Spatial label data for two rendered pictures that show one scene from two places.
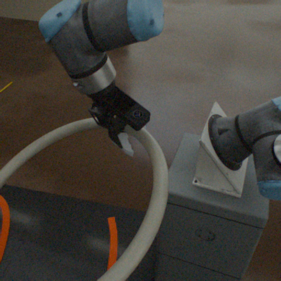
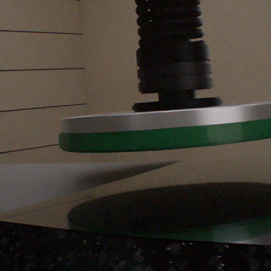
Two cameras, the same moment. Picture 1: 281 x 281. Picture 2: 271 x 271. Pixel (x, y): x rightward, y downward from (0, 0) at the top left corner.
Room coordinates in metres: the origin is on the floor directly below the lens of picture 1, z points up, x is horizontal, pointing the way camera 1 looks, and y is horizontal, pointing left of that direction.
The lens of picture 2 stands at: (-0.23, 0.68, 0.91)
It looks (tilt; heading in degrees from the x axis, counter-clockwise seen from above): 3 degrees down; 20
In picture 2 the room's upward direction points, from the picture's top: 5 degrees counter-clockwise
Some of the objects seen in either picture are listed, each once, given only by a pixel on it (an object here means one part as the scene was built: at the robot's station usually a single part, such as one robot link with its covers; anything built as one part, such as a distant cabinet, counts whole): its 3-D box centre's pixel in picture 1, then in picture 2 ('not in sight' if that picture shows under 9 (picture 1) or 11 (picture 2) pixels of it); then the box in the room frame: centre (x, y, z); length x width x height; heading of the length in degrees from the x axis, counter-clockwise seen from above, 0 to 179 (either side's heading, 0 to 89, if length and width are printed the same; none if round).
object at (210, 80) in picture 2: not in sight; (176, 84); (0.24, 0.81, 0.93); 0.07 x 0.07 x 0.01
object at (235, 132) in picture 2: not in sight; (179, 118); (0.24, 0.81, 0.90); 0.22 x 0.22 x 0.04
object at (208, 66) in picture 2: not in sight; (175, 71); (0.24, 0.81, 0.94); 0.07 x 0.07 x 0.01
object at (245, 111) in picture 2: not in sight; (178, 114); (0.24, 0.81, 0.90); 0.21 x 0.21 x 0.01
